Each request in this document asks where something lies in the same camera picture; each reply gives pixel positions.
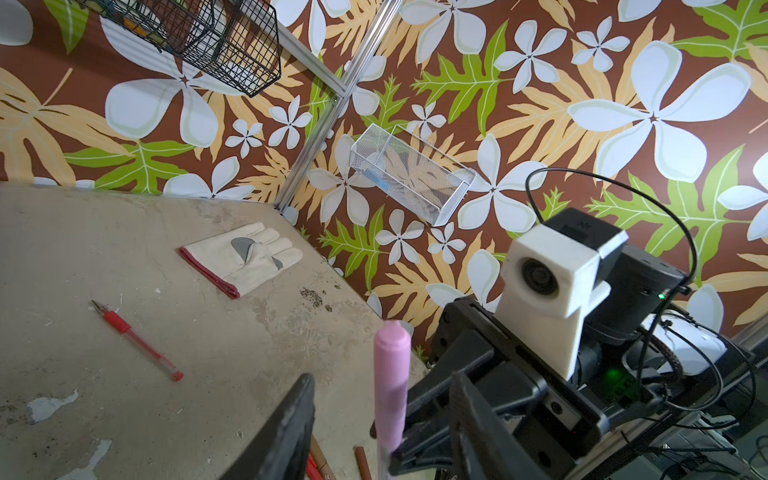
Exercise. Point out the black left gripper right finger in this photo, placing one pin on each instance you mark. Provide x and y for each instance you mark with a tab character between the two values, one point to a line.
482	448

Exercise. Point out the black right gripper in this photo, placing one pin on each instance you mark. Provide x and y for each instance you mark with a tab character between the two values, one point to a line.
559	422

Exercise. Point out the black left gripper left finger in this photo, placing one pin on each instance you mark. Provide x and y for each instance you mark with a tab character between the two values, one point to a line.
280	450

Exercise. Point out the pink marker pen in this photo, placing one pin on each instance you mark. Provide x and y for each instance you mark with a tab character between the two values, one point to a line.
392	355

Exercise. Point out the red gel pen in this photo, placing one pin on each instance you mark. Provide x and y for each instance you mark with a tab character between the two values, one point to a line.
127	331

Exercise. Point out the red brown pen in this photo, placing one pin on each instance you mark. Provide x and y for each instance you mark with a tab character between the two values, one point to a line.
318	467

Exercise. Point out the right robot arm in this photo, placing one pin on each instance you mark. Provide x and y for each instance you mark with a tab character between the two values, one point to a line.
583	340

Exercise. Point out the brown white marker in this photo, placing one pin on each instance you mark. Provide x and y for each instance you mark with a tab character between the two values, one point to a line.
362	463

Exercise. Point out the white canvas work glove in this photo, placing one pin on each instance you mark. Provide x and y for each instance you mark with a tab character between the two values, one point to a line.
239	261

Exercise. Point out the white mesh basket right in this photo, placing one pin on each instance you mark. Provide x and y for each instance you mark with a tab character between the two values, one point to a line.
414	173

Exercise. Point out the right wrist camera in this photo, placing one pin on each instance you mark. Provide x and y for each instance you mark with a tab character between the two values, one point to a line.
555	275

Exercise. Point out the black wire basket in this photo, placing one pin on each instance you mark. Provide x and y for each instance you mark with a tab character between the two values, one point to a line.
235	42

